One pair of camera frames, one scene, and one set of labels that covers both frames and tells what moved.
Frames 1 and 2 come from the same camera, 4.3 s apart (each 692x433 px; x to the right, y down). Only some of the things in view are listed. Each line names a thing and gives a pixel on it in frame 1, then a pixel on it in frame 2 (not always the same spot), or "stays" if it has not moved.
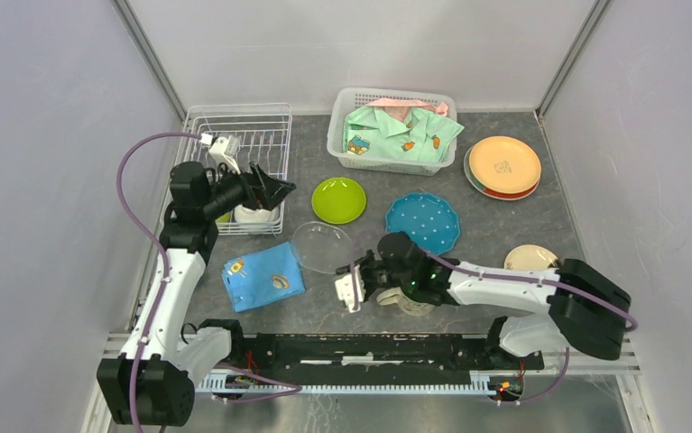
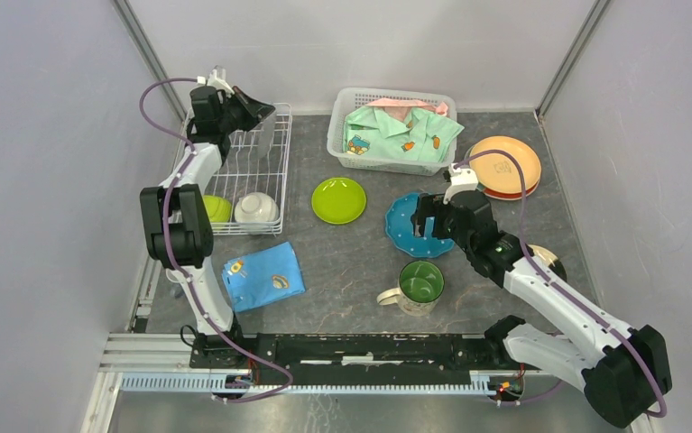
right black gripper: (363, 262) → (429, 206)
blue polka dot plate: (429, 221) stays
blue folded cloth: (263, 277) stays
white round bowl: (243, 214) stays
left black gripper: (261, 189) → (256, 112)
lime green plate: (339, 200) stays
